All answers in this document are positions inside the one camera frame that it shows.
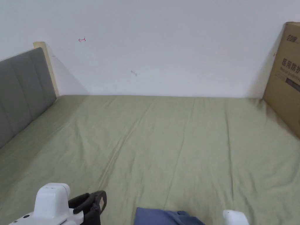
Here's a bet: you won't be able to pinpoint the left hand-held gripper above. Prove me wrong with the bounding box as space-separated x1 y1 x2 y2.
11 183 107 225

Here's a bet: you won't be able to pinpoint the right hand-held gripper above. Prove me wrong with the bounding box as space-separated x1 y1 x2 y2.
222 209 249 225

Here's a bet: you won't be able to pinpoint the dark blue garment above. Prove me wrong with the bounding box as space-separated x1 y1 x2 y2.
136 207 207 225

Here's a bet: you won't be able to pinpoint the bed with pale green sheet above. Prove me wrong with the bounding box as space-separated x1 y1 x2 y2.
0 95 300 225

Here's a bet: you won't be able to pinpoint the brown cardboard carton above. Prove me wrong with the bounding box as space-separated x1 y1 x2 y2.
262 22 300 139

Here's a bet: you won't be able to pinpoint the grey padded headboard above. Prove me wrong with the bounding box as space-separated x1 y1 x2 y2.
0 42 60 150

